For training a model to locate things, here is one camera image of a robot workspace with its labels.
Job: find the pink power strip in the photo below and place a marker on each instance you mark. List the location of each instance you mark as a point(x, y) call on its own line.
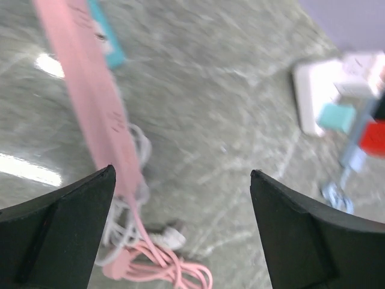
point(93, 91)

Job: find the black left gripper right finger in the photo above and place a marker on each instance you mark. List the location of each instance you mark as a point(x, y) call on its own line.
point(308, 244)

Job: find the teal power strip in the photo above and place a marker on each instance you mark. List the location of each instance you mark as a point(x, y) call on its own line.
point(111, 47)

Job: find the light blue power strip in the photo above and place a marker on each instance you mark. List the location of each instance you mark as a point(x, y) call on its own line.
point(353, 156)

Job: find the white cube adapter with picture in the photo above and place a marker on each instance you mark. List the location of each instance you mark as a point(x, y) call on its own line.
point(361, 75)

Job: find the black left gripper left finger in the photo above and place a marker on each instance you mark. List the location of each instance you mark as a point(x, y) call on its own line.
point(52, 241)

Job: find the teal plug adapter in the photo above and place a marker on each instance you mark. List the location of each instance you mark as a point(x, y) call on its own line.
point(337, 117)

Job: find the red cube socket adapter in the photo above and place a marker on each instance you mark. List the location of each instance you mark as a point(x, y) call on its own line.
point(373, 139)

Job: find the black cube adapter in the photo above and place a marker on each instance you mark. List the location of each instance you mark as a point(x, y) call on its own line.
point(379, 112)

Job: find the white triangular power strip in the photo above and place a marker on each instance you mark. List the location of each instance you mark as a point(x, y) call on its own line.
point(314, 88)

